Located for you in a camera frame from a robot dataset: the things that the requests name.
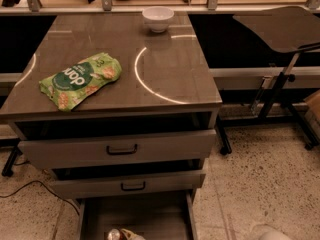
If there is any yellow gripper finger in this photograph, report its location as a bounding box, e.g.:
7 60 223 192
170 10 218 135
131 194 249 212
121 229 146 240

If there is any red coke can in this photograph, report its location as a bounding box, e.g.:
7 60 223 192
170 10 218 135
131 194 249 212
106 229 127 240

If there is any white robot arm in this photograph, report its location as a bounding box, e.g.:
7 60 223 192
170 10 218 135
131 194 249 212
120 229 291 240

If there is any grey bottom drawer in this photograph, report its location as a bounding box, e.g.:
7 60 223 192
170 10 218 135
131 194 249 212
76 190 198 240

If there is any grey drawer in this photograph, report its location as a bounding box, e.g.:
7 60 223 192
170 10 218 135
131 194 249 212
76 190 198 240
50 170 205 199
19 129 216 169

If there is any grey middle drawer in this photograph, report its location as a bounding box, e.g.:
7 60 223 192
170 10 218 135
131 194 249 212
50 170 205 199

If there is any grey top drawer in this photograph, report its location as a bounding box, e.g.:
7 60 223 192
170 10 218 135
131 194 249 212
19 129 216 169

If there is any grey drawer cabinet counter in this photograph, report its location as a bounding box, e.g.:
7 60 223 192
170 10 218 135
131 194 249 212
0 11 223 240

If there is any green chip bag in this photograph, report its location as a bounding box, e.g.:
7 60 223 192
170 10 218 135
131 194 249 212
39 52 122 112

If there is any white bowl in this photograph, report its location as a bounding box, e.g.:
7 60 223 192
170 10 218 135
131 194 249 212
142 6 174 33

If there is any cardboard box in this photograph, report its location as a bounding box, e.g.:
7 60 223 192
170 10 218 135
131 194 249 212
304 90 320 139

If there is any black middle drawer handle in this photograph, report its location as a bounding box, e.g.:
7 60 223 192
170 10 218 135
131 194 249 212
120 181 146 192

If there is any black drawer handle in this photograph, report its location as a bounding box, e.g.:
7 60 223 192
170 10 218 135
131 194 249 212
120 181 146 192
106 144 138 156

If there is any black top drawer handle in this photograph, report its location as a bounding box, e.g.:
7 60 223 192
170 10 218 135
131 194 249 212
106 144 138 156

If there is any black floor cable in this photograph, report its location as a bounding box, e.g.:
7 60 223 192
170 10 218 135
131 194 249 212
0 179 80 216

